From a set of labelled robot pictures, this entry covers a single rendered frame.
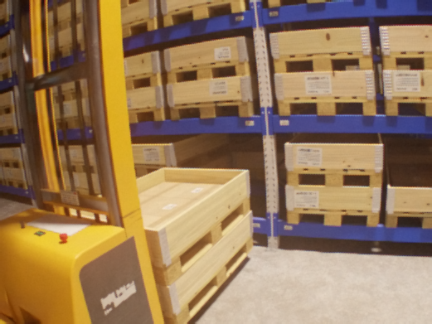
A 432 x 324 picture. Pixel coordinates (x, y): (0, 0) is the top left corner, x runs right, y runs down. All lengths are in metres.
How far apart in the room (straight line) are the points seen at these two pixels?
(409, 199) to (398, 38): 1.24
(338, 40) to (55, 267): 2.35
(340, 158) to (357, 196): 0.34
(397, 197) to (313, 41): 1.39
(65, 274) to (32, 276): 0.27
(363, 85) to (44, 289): 2.40
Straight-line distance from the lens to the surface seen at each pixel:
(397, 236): 2.91
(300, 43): 2.71
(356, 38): 2.65
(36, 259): 1.53
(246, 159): 4.30
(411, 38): 2.66
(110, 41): 1.53
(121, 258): 1.50
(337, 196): 2.76
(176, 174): 2.98
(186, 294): 2.02
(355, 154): 2.66
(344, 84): 2.63
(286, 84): 2.71
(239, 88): 2.84
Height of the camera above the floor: 1.43
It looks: 12 degrees down
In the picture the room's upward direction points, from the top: 5 degrees counter-clockwise
